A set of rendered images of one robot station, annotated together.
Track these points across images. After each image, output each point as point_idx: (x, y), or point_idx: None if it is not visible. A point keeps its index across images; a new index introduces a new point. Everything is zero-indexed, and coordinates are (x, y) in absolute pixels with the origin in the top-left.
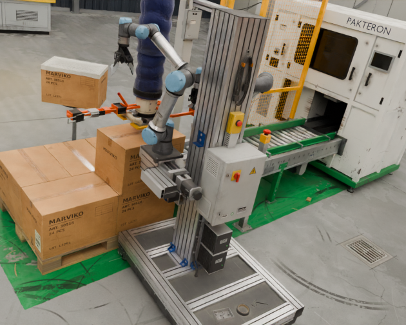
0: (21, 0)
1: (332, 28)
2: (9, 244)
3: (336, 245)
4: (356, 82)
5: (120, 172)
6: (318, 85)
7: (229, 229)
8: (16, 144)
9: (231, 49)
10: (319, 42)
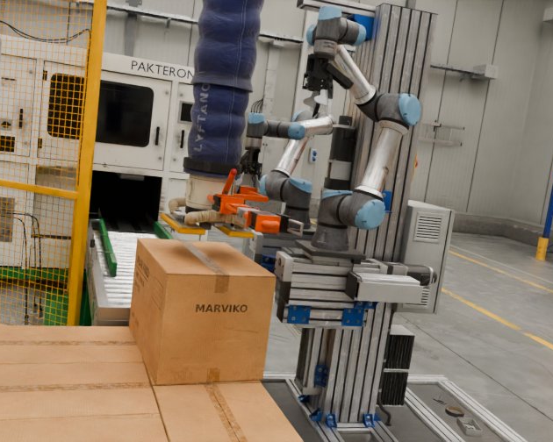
0: None
1: (107, 76)
2: None
3: (297, 338)
4: (167, 146)
5: (259, 332)
6: (106, 163)
7: (399, 325)
8: None
9: (430, 58)
10: None
